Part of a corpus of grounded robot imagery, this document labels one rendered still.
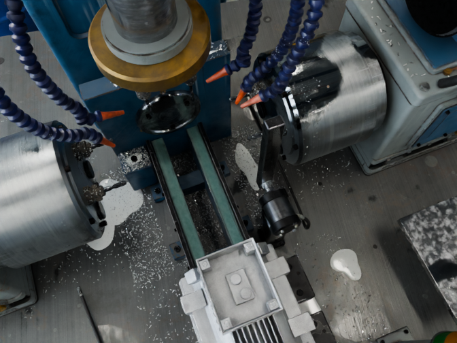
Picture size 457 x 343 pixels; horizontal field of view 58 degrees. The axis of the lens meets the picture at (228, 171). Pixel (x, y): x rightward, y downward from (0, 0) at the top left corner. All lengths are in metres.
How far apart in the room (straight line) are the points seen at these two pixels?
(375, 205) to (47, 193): 0.77
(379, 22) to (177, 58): 0.47
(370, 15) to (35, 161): 0.70
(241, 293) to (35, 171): 0.40
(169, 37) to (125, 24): 0.06
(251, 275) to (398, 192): 0.57
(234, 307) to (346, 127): 0.40
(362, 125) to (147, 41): 0.47
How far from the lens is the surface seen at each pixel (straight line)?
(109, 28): 0.64
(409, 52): 0.90
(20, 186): 0.79
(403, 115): 0.91
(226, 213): 0.93
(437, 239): 1.02
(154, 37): 0.60
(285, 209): 0.81
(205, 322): 0.75
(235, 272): 0.69
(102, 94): 0.84
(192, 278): 0.73
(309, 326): 0.75
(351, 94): 0.83
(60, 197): 0.77
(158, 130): 0.98
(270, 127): 0.64
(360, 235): 1.09
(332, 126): 0.83
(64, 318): 1.08
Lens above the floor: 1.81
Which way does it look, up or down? 67 degrees down
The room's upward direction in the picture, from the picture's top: 2 degrees counter-clockwise
